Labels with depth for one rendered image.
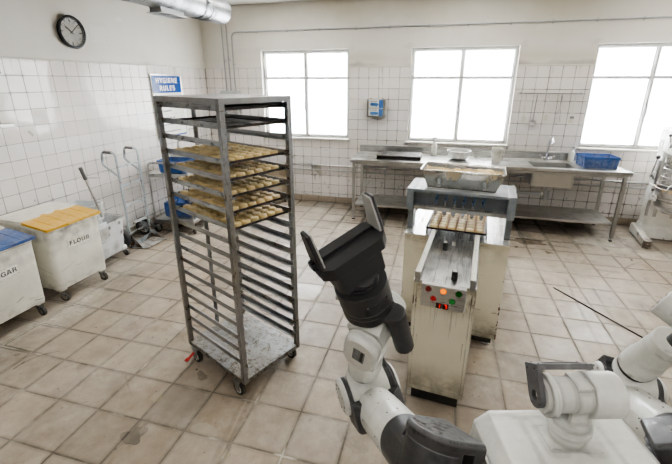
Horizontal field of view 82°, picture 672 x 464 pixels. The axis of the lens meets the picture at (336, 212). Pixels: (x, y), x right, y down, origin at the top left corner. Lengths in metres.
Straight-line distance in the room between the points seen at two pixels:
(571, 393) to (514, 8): 5.58
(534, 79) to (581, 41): 0.66
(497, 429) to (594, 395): 0.15
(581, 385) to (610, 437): 0.13
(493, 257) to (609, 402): 2.24
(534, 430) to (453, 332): 1.65
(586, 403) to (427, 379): 1.95
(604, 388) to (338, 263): 0.42
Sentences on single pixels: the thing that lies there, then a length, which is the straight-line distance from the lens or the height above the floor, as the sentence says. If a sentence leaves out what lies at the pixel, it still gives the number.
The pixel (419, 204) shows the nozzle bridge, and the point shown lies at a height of 1.05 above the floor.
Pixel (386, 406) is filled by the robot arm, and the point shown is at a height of 1.31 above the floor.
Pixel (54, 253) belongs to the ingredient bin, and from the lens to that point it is 4.15.
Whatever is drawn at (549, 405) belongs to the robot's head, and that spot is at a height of 1.45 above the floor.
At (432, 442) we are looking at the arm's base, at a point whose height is 1.39.
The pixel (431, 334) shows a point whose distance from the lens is 2.42.
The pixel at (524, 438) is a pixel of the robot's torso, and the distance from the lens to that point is 0.76.
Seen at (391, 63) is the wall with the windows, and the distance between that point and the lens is 5.97.
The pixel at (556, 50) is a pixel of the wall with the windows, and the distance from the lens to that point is 6.08.
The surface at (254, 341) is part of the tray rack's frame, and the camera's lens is 2.95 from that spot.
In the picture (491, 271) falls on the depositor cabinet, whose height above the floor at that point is 0.63.
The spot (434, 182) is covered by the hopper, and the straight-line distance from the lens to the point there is 2.83.
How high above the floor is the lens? 1.89
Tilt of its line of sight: 19 degrees down
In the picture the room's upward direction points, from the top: straight up
